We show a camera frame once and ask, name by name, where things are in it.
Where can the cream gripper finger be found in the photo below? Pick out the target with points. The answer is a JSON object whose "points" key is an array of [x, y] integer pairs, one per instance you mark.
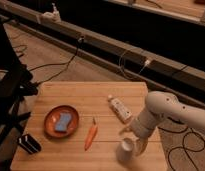
{"points": [[141, 145], [126, 129]]}

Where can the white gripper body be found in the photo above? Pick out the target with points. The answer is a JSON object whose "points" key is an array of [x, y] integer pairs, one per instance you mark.
{"points": [[144, 124]]}

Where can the white ceramic cup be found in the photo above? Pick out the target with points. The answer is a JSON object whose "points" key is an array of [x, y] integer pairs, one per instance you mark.
{"points": [[124, 151]]}

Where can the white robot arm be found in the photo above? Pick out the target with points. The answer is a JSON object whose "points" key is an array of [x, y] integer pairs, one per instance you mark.
{"points": [[158, 106]]}

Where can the white tube bottle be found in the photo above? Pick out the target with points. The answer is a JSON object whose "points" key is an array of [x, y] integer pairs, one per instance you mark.
{"points": [[122, 112]]}

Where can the orange toy carrot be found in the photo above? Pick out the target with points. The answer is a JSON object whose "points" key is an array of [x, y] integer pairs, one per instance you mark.
{"points": [[91, 135]]}

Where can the orange round plate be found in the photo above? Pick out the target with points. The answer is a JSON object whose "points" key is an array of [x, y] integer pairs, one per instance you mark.
{"points": [[53, 116]]}

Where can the black white clamp block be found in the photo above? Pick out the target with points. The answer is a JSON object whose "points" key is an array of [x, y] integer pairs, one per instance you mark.
{"points": [[29, 144]]}

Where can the black tripod stand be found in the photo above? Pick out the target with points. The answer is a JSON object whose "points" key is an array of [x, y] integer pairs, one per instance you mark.
{"points": [[15, 84]]}

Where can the long metal rail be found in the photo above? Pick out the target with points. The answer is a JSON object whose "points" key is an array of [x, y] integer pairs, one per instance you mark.
{"points": [[166, 52]]}

